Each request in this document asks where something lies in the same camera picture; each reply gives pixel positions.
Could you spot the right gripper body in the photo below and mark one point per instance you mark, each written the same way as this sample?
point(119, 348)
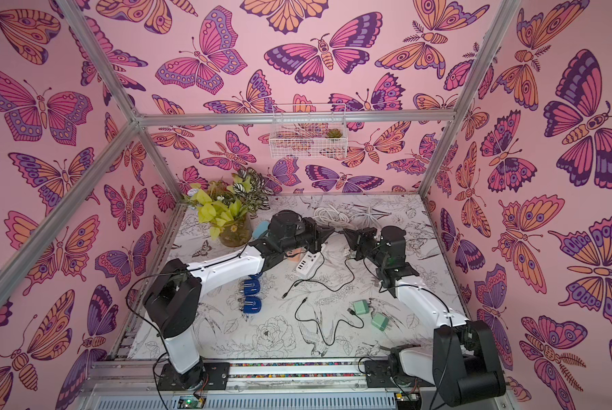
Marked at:
point(362, 243)

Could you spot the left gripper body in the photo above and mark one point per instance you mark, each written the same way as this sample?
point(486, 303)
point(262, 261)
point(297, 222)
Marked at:
point(304, 239)

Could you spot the orange power strip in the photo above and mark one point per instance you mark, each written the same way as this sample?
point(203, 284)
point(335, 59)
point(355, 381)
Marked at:
point(295, 255)

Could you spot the white power strip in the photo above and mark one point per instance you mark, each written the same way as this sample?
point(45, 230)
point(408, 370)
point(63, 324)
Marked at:
point(308, 264)

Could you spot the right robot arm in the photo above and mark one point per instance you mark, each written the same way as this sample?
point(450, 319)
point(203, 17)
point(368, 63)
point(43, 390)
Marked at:
point(464, 364)

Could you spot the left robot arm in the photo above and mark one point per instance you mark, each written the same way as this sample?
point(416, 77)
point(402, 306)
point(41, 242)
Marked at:
point(173, 299)

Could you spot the green charger adapter left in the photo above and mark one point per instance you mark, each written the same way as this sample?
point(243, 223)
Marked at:
point(360, 307)

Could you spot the green charger adapter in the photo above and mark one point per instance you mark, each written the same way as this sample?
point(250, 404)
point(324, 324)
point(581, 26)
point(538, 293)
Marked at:
point(360, 307)
point(380, 321)

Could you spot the potted green plant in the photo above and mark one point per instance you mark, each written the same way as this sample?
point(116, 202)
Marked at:
point(229, 206)

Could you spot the green charger adapter right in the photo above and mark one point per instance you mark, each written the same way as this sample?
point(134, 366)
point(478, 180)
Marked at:
point(380, 321)

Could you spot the blue clip bottom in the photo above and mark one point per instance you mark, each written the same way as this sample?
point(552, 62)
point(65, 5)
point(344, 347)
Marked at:
point(250, 305)

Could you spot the small succulent in basket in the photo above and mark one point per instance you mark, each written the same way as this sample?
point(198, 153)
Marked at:
point(334, 134)

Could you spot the white wire basket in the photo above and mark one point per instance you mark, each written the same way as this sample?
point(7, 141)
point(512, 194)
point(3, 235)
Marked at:
point(300, 130)

